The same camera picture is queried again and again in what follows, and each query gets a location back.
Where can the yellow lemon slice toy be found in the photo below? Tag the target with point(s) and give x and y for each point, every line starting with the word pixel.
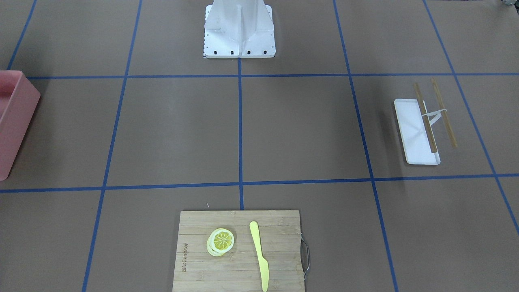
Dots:
pixel 219 242

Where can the outer wooden rack bar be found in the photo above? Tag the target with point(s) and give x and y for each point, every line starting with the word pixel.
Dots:
pixel 444 113

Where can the yellow plastic knife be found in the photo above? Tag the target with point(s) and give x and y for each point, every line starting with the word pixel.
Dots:
pixel 262 262

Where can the inner wooden rack bar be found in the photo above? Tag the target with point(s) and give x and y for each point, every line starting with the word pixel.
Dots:
pixel 423 110

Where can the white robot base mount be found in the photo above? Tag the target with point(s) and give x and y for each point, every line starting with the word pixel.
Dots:
pixel 239 29

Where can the white rack bracket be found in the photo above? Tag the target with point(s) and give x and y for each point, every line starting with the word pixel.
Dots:
pixel 433 117

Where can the wooden rack bar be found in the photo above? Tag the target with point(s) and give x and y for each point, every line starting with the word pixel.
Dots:
pixel 423 110
pixel 444 113

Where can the white rectangular tray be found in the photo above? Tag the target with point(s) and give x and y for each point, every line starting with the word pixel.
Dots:
pixel 413 133

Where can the bamboo cutting board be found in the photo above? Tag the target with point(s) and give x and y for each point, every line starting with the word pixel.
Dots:
pixel 237 270

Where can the pink plastic bin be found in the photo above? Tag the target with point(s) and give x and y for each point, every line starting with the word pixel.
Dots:
pixel 19 99

